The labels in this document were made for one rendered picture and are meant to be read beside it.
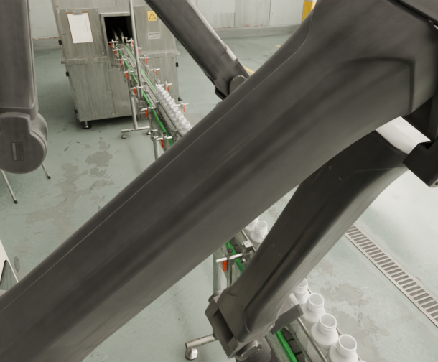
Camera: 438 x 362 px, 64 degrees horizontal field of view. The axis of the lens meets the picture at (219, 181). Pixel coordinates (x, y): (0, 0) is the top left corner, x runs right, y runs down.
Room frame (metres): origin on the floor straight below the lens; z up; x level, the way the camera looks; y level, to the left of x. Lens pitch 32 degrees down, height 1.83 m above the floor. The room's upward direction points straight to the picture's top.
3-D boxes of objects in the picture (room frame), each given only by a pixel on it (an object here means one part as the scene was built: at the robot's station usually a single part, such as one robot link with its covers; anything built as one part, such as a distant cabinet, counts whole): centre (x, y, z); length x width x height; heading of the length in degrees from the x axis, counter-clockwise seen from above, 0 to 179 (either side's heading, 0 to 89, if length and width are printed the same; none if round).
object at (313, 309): (0.55, -0.23, 1.08); 0.06 x 0.06 x 0.17
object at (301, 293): (0.60, -0.20, 1.08); 0.06 x 0.06 x 0.17
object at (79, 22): (4.22, 1.55, 1.22); 0.23 x 0.03 x 0.32; 110
